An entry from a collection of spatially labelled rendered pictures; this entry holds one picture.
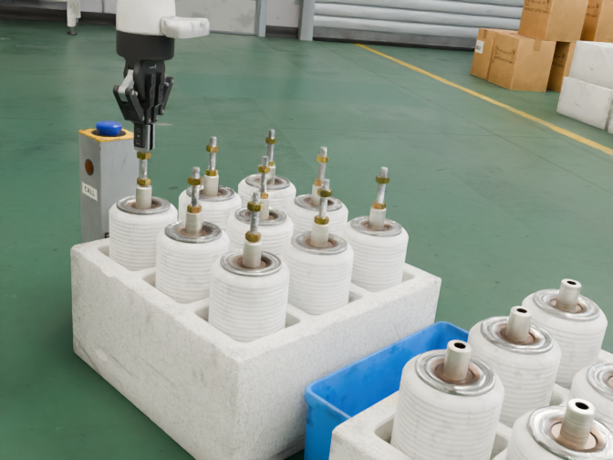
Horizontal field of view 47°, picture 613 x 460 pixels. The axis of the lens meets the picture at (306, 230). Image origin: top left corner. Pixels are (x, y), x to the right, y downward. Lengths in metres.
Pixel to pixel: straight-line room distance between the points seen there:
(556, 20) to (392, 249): 3.59
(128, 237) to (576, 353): 0.59
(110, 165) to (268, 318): 0.43
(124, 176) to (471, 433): 0.72
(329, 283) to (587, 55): 2.95
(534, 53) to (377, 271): 3.54
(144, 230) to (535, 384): 0.55
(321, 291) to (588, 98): 2.86
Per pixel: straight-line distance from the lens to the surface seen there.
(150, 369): 0.96
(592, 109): 3.63
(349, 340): 0.93
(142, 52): 0.94
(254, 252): 0.84
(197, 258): 0.90
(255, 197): 0.82
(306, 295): 0.91
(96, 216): 1.18
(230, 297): 0.83
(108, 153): 1.14
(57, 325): 1.24
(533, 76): 4.47
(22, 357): 1.16
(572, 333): 0.84
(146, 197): 1.01
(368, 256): 0.98
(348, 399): 0.94
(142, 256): 1.01
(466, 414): 0.66
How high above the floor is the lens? 0.60
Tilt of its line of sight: 21 degrees down
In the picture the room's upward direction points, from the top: 6 degrees clockwise
